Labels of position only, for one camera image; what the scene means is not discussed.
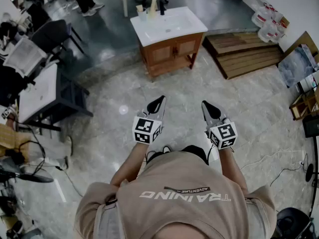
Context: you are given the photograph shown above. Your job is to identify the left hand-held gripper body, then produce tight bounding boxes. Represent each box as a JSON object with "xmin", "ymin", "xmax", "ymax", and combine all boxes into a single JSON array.
[{"xmin": 132, "ymin": 110, "xmax": 164, "ymax": 146}]

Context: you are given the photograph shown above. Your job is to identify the blue and white picture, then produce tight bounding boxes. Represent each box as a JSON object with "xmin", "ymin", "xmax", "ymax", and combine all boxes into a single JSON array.
[{"xmin": 278, "ymin": 43, "xmax": 319, "ymax": 88}]

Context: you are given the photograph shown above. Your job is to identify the black floor cable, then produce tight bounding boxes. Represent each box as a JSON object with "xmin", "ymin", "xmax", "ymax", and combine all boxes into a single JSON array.
[{"xmin": 270, "ymin": 153, "xmax": 310, "ymax": 188}]

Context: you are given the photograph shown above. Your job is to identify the white floor cable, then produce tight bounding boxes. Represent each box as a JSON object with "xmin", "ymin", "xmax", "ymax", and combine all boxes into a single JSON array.
[{"xmin": 240, "ymin": 148, "xmax": 304, "ymax": 170}]

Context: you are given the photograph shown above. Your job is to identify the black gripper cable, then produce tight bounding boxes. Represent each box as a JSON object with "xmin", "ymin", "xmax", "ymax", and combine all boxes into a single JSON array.
[{"xmin": 145, "ymin": 145, "xmax": 173, "ymax": 164}]

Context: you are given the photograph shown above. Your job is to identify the person's left forearm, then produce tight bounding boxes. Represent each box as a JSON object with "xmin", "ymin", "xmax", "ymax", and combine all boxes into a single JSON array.
[{"xmin": 109, "ymin": 142, "xmax": 150, "ymax": 188}]

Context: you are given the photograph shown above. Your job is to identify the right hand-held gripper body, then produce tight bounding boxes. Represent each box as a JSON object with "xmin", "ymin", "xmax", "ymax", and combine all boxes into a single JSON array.
[{"xmin": 204, "ymin": 117, "xmax": 238, "ymax": 151}]

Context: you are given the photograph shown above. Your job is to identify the clear plastic water bottle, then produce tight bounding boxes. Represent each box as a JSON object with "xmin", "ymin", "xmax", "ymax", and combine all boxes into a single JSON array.
[
  {"xmin": 274, "ymin": 21, "xmax": 287, "ymax": 38},
  {"xmin": 257, "ymin": 20, "xmax": 279, "ymax": 43},
  {"xmin": 251, "ymin": 5, "xmax": 272, "ymax": 26},
  {"xmin": 270, "ymin": 8, "xmax": 285, "ymax": 24}
]

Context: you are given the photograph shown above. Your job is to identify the white mesh chair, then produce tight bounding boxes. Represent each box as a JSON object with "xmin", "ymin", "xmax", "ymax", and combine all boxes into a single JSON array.
[{"xmin": 2, "ymin": 37, "xmax": 48, "ymax": 78}]

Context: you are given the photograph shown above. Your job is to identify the brown cardboard board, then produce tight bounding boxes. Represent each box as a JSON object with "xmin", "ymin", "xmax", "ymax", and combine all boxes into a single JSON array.
[{"xmin": 283, "ymin": 31, "xmax": 319, "ymax": 59}]

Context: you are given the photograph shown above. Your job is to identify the person's black trousers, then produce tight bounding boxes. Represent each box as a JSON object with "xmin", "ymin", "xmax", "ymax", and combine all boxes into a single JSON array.
[{"xmin": 180, "ymin": 145, "xmax": 209, "ymax": 165}]

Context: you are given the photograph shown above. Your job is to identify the small wooden rack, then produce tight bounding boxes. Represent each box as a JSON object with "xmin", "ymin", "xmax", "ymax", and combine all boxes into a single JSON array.
[{"xmin": 289, "ymin": 88, "xmax": 319, "ymax": 121}]

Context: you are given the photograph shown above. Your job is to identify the wooden slatted platform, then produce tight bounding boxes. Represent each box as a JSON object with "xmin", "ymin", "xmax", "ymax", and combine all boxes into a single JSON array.
[{"xmin": 202, "ymin": 31, "xmax": 284, "ymax": 80}]

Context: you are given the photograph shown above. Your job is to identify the person's right forearm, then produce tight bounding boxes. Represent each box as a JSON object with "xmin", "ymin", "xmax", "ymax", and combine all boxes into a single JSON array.
[{"xmin": 218, "ymin": 147, "xmax": 250, "ymax": 194}]

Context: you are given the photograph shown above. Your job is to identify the black box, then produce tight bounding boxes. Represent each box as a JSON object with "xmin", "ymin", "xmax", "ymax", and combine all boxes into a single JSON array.
[{"xmin": 303, "ymin": 115, "xmax": 319, "ymax": 138}]

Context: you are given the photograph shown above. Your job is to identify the wooden sink cabinet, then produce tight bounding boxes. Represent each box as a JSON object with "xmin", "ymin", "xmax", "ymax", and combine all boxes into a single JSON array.
[{"xmin": 139, "ymin": 32, "xmax": 205, "ymax": 78}]

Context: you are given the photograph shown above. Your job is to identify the white table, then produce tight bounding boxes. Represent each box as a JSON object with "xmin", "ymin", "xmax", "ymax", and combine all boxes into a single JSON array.
[{"xmin": 118, "ymin": 0, "xmax": 155, "ymax": 17}]

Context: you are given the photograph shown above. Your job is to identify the grey chair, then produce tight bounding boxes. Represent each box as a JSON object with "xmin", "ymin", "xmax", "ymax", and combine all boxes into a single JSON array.
[{"xmin": 31, "ymin": 19, "xmax": 87, "ymax": 57}]

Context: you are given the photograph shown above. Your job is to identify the black swivel chair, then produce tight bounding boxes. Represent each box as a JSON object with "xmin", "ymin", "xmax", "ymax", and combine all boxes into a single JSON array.
[{"xmin": 275, "ymin": 207, "xmax": 317, "ymax": 239}]

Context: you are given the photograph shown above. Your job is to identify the white ceramic sink basin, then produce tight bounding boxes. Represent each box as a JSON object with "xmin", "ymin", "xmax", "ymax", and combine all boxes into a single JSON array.
[{"xmin": 130, "ymin": 6, "xmax": 208, "ymax": 46}]

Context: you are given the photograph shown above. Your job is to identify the person's beige t-shirt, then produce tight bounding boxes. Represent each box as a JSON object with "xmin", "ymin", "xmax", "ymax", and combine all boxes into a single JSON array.
[{"xmin": 74, "ymin": 150, "xmax": 277, "ymax": 239}]

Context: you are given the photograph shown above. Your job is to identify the wooden cabinet door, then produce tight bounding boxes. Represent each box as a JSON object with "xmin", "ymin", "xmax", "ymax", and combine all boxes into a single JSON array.
[
  {"xmin": 174, "ymin": 37, "xmax": 199, "ymax": 59},
  {"xmin": 149, "ymin": 45, "xmax": 176, "ymax": 68}
]

